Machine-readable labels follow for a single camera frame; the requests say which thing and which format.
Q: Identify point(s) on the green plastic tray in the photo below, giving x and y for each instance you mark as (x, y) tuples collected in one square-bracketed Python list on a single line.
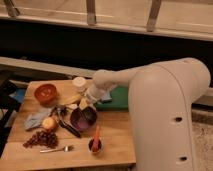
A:
[(119, 100)]

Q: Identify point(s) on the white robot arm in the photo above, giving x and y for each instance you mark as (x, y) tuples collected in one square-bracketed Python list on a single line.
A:
[(104, 81)]

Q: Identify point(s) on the purple bowl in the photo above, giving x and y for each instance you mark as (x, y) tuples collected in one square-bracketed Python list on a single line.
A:
[(79, 121)]

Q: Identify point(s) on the yellow-red apple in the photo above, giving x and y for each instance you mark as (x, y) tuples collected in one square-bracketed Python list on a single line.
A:
[(49, 124)]

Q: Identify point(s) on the dark cup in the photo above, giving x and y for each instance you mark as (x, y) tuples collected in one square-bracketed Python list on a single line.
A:
[(100, 146)]

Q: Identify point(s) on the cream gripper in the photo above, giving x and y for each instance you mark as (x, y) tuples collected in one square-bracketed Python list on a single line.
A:
[(83, 103)]

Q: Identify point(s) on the white lidded jar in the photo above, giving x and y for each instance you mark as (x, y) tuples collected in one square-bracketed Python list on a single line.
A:
[(80, 84)]

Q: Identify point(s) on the yellow banana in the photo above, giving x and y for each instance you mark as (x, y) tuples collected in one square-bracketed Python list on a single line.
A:
[(71, 100)]

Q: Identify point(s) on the orange-red bowl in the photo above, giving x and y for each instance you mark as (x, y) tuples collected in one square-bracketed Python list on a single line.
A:
[(45, 93)]

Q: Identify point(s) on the grey cloth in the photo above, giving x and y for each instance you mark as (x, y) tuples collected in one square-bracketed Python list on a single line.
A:
[(35, 120)]

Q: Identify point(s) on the black handled tool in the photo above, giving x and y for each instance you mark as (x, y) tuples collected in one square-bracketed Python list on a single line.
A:
[(60, 112)]

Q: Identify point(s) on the blue-grey sponge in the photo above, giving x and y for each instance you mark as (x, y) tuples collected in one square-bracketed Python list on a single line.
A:
[(106, 98)]

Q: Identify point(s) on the orange carrot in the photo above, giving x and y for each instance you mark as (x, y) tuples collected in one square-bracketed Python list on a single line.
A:
[(96, 139)]

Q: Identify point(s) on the bunch of dark grapes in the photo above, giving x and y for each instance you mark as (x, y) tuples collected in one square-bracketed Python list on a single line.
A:
[(42, 138)]

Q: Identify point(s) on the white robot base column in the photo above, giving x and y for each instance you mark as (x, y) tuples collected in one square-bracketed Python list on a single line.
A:
[(160, 99)]

